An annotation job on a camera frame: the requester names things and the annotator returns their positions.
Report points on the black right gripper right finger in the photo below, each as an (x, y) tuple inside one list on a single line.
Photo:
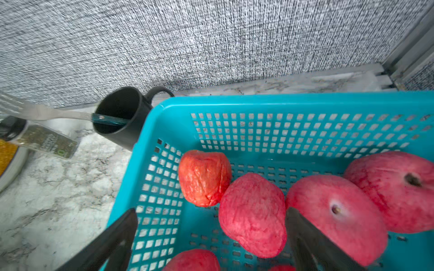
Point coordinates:
[(311, 249)]

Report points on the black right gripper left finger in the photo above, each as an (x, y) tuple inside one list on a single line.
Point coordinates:
[(111, 250)]

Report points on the pink red apple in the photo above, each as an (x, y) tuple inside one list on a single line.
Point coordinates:
[(401, 185), (343, 213), (193, 260)]

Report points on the teal plastic basket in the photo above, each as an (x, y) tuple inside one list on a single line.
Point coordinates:
[(283, 138)]

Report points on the patterned plate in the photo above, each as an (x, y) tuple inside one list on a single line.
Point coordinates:
[(14, 168)]

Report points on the glass herb spice jar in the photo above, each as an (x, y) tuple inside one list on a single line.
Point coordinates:
[(37, 137)]

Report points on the yellow food on plate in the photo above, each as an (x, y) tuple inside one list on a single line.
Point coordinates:
[(7, 153)]

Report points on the black cylindrical cup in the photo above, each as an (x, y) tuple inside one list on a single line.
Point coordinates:
[(130, 104)]

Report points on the metal fork in cup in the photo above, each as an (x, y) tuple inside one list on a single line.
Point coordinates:
[(23, 109)]

